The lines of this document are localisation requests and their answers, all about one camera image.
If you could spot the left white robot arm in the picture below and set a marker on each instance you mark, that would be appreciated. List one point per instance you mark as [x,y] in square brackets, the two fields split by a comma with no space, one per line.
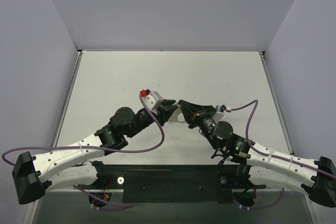
[35,175]

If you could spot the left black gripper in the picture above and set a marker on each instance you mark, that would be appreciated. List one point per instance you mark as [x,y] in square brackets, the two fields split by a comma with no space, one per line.
[161,111]

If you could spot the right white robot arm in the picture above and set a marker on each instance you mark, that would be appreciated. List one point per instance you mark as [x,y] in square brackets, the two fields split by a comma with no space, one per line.
[258,164]

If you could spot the aluminium table frame rail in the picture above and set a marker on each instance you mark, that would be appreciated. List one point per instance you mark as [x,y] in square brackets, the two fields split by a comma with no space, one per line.
[31,208]

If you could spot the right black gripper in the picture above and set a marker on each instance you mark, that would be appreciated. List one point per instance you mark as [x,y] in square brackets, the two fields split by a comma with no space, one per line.
[197,116]

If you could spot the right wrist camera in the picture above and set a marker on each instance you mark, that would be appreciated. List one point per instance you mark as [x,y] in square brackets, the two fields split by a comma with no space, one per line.
[220,111]

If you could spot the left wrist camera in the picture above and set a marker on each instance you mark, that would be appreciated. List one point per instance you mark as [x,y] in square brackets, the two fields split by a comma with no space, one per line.
[153,99]

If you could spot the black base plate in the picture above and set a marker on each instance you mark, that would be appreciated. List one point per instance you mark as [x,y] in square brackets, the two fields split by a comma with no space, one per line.
[177,183]

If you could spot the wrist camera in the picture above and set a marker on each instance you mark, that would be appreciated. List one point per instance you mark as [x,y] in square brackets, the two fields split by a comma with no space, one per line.
[220,111]
[153,99]

